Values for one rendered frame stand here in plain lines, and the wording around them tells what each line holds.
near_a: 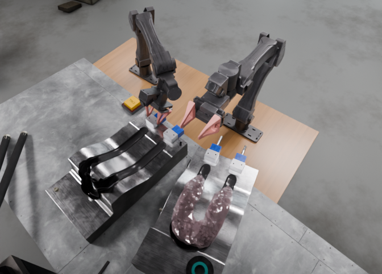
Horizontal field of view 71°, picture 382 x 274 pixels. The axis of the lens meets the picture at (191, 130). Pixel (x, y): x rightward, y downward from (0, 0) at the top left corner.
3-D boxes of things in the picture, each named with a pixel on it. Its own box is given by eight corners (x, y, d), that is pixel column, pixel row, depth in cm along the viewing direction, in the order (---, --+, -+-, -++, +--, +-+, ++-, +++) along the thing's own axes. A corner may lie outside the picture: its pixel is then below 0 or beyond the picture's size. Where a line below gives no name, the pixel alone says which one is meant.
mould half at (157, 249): (198, 153, 117) (199, 138, 108) (256, 176, 110) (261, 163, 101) (136, 268, 90) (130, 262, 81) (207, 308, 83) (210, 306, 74)
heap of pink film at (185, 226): (194, 171, 105) (194, 161, 98) (237, 190, 100) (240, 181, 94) (161, 233, 91) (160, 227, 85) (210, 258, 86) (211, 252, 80)
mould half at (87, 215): (147, 122, 127) (143, 103, 116) (187, 154, 116) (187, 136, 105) (52, 196, 105) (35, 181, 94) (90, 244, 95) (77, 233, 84)
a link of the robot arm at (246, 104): (243, 125, 112) (279, 50, 97) (230, 118, 115) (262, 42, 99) (249, 122, 117) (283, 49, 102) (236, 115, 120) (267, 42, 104)
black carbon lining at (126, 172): (144, 128, 116) (140, 113, 108) (170, 149, 110) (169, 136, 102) (74, 182, 101) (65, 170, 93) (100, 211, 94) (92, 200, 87)
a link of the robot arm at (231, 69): (237, 82, 72) (259, 58, 77) (211, 69, 75) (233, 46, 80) (232, 109, 81) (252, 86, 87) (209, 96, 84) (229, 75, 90)
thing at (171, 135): (185, 122, 119) (185, 114, 114) (193, 128, 117) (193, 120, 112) (163, 140, 113) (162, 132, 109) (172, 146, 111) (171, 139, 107)
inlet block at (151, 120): (167, 109, 123) (167, 101, 119) (175, 115, 121) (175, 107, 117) (146, 126, 117) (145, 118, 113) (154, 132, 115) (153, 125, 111)
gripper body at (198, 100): (221, 115, 74) (236, 99, 77) (191, 99, 77) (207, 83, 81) (219, 129, 79) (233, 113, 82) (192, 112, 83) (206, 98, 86)
